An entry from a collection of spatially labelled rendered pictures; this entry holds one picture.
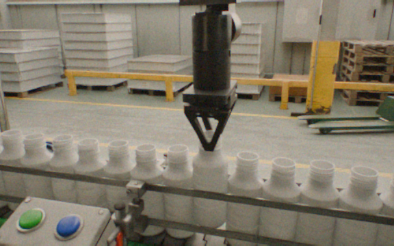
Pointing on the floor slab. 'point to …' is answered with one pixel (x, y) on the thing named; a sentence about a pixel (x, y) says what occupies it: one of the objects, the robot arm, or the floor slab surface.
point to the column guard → (323, 76)
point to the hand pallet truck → (392, 118)
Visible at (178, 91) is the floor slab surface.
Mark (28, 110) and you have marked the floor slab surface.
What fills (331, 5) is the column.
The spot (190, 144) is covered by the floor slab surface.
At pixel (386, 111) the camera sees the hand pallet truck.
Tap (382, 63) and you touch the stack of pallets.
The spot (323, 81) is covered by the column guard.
